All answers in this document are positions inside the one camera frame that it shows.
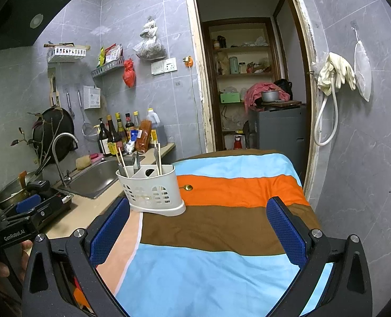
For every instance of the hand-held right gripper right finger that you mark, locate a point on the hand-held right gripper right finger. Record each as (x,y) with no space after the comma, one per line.
(286,231)

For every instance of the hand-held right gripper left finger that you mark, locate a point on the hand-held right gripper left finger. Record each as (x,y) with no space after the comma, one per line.
(111,228)

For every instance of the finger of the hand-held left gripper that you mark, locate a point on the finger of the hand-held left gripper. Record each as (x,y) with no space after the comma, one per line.
(43,211)
(28,204)

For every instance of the white plastic utensil caddy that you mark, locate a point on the white plastic utensil caddy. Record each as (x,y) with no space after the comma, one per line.
(142,181)

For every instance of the small golden spoon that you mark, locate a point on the small golden spoon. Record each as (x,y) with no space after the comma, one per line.
(188,188)

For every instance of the stainless steel sink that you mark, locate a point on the stainless steel sink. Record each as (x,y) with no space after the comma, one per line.
(96,178)

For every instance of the curved metal faucet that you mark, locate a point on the curved metal faucet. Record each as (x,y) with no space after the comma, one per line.
(58,158)

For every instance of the yellow sponge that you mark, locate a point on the yellow sponge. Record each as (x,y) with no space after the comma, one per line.
(83,162)

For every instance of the pink soap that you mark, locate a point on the pink soap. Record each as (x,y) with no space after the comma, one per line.
(96,156)

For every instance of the black wok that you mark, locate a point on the black wok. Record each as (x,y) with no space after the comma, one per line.
(55,132)

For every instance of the striped colourful blanket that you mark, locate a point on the striped colourful blanket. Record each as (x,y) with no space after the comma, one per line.
(215,264)

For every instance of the blue white packet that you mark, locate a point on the blue white packet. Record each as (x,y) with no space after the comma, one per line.
(132,143)

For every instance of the dark soy sauce bottle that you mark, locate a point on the dark soy sauce bottle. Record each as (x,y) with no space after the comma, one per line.
(113,140)

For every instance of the dark pump bottle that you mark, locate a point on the dark pump bottle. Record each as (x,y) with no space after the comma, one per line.
(103,140)

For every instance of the small grey refrigerator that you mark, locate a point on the small grey refrigerator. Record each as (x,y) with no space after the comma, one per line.
(278,138)

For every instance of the metal mesh strainer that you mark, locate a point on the metal mesh strainer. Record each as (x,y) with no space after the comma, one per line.
(89,129)

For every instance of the orange-red spice packet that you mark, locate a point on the orange-red spice packet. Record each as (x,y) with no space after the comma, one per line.
(144,137)

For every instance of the red white bottle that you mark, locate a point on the red white bottle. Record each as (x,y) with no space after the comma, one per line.
(238,143)

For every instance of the yellow-capped sauce bottle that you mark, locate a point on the yellow-capped sauce bottle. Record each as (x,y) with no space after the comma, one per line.
(119,125)

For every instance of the red-capped sauce bottle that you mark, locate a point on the red-capped sauce bottle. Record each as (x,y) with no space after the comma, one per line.
(129,123)

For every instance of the hanging metal utensil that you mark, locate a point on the hanging metal utensil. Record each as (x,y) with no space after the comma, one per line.
(70,104)

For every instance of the large plastic jug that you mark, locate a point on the large plastic jug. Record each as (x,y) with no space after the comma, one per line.
(159,130)

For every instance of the clear glass bottle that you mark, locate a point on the clear glass bottle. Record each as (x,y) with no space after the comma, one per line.
(136,120)

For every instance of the wooden cutting board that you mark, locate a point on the wooden cutting board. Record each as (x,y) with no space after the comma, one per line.
(52,86)

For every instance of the metal pot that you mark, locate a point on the metal pot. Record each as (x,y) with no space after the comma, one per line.
(269,96)

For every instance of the pink cloth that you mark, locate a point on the pink cloth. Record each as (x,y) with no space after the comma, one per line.
(253,95)

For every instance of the black bag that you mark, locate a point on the black bag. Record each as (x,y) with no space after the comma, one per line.
(284,87)

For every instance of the green box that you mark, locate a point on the green box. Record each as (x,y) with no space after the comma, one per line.
(230,97)

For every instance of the red plastic bag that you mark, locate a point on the red plastic bag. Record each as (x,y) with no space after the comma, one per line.
(129,76)

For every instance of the green seasoning packet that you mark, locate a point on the green seasoning packet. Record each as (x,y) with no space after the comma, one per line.
(101,57)

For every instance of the small jar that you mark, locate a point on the small jar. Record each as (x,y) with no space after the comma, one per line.
(242,68)

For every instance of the cream rubber gloves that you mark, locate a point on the cream rubber gloves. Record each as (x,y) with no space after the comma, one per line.
(337,69)

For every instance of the red white seasoning packet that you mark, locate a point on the red white seasoning packet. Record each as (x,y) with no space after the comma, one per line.
(113,54)

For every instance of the green cup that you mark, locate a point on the green cup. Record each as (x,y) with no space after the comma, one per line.
(233,66)

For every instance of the white filter bag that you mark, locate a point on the white filter bag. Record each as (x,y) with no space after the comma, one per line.
(363,69)

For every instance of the clear bag of dried goods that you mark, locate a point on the clear bag of dried goods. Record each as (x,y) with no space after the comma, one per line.
(150,48)

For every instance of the wooden shelf unit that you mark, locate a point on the wooden shelf unit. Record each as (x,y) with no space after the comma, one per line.
(245,49)

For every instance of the black range hood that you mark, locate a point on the black range hood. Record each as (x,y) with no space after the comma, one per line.
(23,16)

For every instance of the white wall-mounted holder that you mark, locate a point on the white wall-mounted holder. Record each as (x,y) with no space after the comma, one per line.
(92,97)

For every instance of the white plastic wall basket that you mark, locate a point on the white plastic wall basket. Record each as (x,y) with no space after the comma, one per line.
(66,55)

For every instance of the grey metal wall shelf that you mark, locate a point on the grey metal wall shelf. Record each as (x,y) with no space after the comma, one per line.
(108,67)

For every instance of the white wall switch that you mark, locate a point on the white wall switch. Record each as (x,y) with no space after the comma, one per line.
(157,67)

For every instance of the white wall socket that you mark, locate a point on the white wall socket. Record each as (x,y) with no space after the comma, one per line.
(170,64)

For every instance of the worn door frame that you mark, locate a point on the worn door frame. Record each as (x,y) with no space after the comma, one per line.
(198,72)

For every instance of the orange wall plug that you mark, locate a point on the orange wall plug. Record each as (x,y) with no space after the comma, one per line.
(188,61)

